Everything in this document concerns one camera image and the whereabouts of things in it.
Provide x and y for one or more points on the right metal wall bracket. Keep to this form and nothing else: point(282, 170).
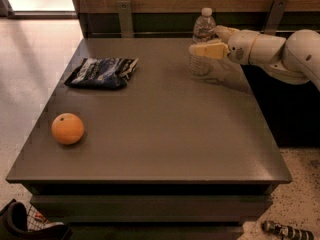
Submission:
point(275, 16)

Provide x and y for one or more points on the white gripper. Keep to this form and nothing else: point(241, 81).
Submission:
point(240, 46)

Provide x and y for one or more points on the clear plastic water bottle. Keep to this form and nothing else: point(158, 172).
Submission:
point(203, 31)

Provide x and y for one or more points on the metal wall bracket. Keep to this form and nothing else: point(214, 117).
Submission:
point(275, 16)
point(125, 18)

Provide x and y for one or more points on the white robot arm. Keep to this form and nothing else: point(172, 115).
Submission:
point(293, 60)

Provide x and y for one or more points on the orange fruit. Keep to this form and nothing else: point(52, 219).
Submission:
point(67, 129)

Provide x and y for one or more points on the blue white chip bag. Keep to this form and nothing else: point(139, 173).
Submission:
point(108, 73)

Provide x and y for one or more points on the horizontal metal rail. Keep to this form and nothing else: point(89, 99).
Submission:
point(143, 35)

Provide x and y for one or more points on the left metal wall bracket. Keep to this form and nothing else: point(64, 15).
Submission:
point(125, 18)

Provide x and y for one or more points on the black basket with items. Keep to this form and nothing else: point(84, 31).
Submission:
point(13, 225)

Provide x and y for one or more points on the grey drawer cabinet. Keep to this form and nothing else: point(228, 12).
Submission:
point(165, 158)

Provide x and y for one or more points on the black white cylindrical object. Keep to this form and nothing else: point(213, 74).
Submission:
point(287, 231)

